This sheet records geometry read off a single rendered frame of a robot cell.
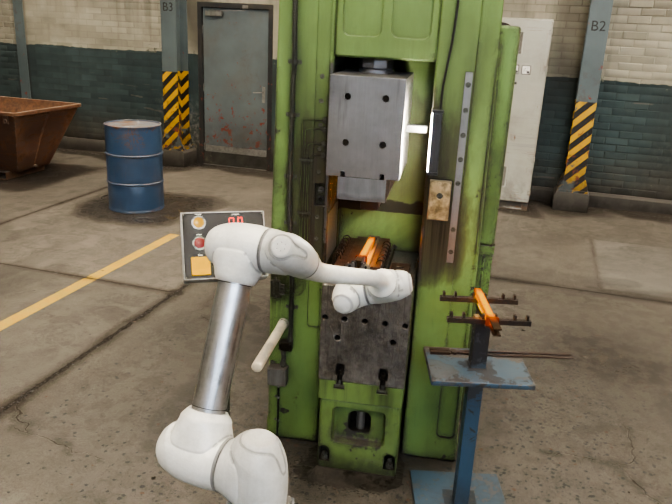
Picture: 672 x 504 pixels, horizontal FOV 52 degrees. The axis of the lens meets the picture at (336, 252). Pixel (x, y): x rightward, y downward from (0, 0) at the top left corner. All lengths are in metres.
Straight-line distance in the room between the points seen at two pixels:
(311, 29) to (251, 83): 6.55
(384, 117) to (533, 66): 5.32
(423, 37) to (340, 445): 1.80
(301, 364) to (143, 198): 4.35
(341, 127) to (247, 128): 6.79
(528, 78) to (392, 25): 5.20
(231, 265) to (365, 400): 1.30
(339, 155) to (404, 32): 0.55
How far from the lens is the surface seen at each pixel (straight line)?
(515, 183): 8.13
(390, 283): 2.37
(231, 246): 1.98
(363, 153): 2.77
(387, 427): 3.15
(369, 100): 2.74
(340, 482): 3.25
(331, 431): 3.21
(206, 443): 2.00
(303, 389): 3.35
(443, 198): 2.90
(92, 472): 3.40
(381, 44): 2.86
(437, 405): 3.29
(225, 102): 9.62
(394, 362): 2.98
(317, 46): 2.91
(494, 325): 2.54
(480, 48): 2.85
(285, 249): 1.88
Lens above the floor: 1.95
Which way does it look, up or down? 18 degrees down
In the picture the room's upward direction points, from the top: 3 degrees clockwise
